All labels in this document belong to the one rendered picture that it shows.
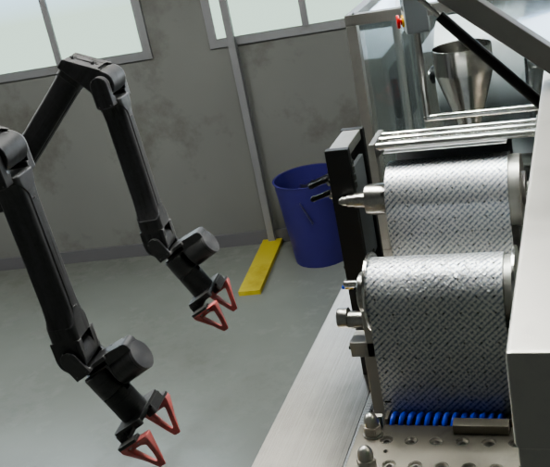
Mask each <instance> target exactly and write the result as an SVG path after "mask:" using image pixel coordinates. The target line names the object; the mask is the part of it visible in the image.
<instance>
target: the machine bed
mask: <svg viewBox="0 0 550 467"><path fill-rule="evenodd" d="M338 308H349V309H350V310H351V311H352V307H351V301H350V296H349V291H348V289H341V291H340V293H339V295H338V297H336V299H335V301H334V303H333V305H332V307H331V310H330V312H329V314H328V316H327V318H326V320H325V322H324V323H323V325H322V327H321V329H320V331H319V334H318V336H317V338H316V340H315V342H314V344H313V346H312V348H311V349H310V351H309V353H308V355H307V357H306V360H305V362H304V364H303V366H302V368H301V370H300V372H299V374H298V375H297V377H296V379H295V381H294V384H293V386H292V387H291V389H290V391H289V393H288V395H287V397H286V399H285V400H284V402H283V404H282V406H281V409H280V411H279V413H278V415H277V417H276V419H275V421H274V423H273V425H272V426H271V428H270V430H269V433H268V435H267V437H266V439H265V441H264V443H263V445H262V447H261V449H260V450H259V452H258V454H257V456H256V459H255V461H254V463H253V465H252V467H342V466H343V464H344V459H345V457H346V454H347V451H348V449H349V447H350V444H351V441H352V438H353V436H354V433H355V430H356V427H357V424H358V421H359V418H360V416H361V413H362V410H363V408H364V406H365V403H366V400H367V398H368V395H369V390H370V388H369V378H368V375H367V374H363V370H362V365H361V359H360V357H352V354H351V349H349V346H350V344H349V343H350V341H351V338H352V336H353V334H354V331H355V330H356V329H349V328H338V326H337V323H336V310H337V309H338Z"/></svg>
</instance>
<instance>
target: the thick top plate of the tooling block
mask: <svg viewBox="0 0 550 467"><path fill-rule="evenodd" d="M362 425H363V424H360V427H359V429H358V432H357V435H356V439H355V442H354V445H353V447H352V450H351V452H350V455H349V458H348V461H347V464H346V465H345V467H357V462H356V457H357V450H358V448H359V447H360V446H362V445H367V446H369V447H370V448H371V449H372V452H373V455H374V456H375V458H376V462H377V463H378V466H379V467H520V465H519V448H517V446H516V444H515V442H514V433H513V427H510V431H509V435H461V434H454V432H453V426H431V425H389V424H385V425H384V426H383V428H382V431H383V435H382V437H381V438H379V439H376V440H367V439H365V438H364V437H363V426H362Z"/></svg>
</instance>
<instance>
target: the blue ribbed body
mask: <svg viewBox="0 0 550 467"><path fill-rule="evenodd" d="M454 418H490V419H507V417H506V416H505V414H504V413H499V414H498V416H496V414H495V413H490V414H489V416H488V415H487V414H486V413H485V412H483V413H481V414H480V416H479V415H478V414H477V413H476V412H473V413H471V415H469V414H468V413H467V412H464V413H462V415H460V413H458V412H455V413H454V414H453V415H452V414H451V413H450V412H446V413H445V414H442V413H441V412H437V413H435V415H434V413H433V412H428V413H427V414H426V413H424V412H423V411H421V412H419V413H418V414H416V413H415V412H414V411H411V412H410V413H409V414H408V413H407V412H406V411H403V412H402V413H401V414H400V413H399V412H398V411H394V412H393V413H392V415H391V417H390V423H389V424H390V425H396V424H397V425H404V424H406V425H431V426H438V425H441V426H447V425H449V426H453V421H454Z"/></svg>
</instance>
